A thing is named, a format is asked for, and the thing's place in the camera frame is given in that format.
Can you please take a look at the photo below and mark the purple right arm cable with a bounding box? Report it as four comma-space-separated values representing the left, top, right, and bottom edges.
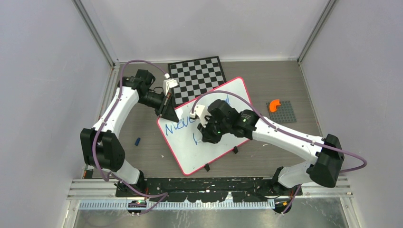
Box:
190, 90, 368, 216

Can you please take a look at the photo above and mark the orange curved track piece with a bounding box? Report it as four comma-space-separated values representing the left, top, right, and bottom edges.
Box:
269, 99, 281, 113

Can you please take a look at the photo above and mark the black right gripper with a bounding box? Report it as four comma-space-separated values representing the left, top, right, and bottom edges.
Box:
198, 113, 230, 143

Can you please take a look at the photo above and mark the black white chessboard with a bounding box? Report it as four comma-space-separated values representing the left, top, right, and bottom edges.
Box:
168, 56, 227, 107

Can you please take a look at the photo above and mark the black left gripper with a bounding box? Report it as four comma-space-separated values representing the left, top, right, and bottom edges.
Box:
138, 91, 179, 122

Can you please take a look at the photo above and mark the slotted aluminium rail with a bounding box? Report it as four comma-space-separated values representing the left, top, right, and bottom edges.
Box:
78, 199, 275, 210

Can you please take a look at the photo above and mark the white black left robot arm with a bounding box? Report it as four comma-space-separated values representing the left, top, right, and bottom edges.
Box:
80, 69, 179, 197

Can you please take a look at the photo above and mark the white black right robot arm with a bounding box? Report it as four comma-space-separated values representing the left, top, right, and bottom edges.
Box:
190, 99, 344, 195

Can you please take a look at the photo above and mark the black mounting base plate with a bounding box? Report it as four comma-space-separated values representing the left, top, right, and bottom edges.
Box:
134, 177, 302, 203

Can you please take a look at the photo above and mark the grey studded building baseplate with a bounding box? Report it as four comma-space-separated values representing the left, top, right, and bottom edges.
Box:
266, 100, 297, 124

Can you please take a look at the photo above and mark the pink framed whiteboard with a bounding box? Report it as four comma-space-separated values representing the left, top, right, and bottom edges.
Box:
157, 77, 251, 176

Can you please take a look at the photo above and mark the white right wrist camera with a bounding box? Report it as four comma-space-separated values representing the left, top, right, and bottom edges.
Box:
190, 104, 211, 128

